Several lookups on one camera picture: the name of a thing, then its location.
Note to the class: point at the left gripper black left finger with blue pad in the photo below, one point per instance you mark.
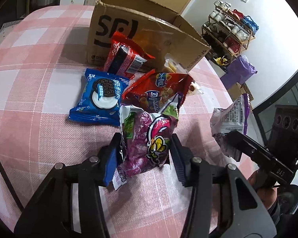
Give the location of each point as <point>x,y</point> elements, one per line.
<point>68,202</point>

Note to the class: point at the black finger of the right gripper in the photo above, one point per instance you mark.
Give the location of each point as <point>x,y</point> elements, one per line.
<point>253,151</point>

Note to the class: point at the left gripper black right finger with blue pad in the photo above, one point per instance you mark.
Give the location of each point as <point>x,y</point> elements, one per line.
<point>222,203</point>

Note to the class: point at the purple grape candy bag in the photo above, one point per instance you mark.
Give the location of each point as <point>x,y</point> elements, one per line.
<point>145,138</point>

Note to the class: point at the red chip bag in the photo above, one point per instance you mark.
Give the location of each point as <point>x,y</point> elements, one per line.
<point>153,90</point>

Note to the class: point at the clear biscuit packet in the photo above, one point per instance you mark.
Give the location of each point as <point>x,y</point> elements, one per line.
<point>172,67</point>

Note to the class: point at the blue oreo cookie pack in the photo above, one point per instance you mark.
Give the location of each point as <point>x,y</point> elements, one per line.
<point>100,100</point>

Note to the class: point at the red black snack pack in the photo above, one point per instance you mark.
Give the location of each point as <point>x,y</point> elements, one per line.
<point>125,57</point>

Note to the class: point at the person's right hand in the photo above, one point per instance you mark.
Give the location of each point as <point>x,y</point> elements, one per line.
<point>267,196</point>

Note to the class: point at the open cardboard box on floor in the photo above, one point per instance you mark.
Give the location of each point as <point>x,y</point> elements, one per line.
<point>236,90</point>

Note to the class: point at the white trash bin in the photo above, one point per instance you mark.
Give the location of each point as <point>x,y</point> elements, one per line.
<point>221,61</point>

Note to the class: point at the wooden shoe rack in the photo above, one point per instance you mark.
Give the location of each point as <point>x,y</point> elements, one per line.
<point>228,31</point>

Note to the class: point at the brown cardboard SF box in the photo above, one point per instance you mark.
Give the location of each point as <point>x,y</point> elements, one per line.
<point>156,29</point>

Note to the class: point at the pink checked tablecloth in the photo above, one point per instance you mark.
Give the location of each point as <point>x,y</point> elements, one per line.
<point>42,66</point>

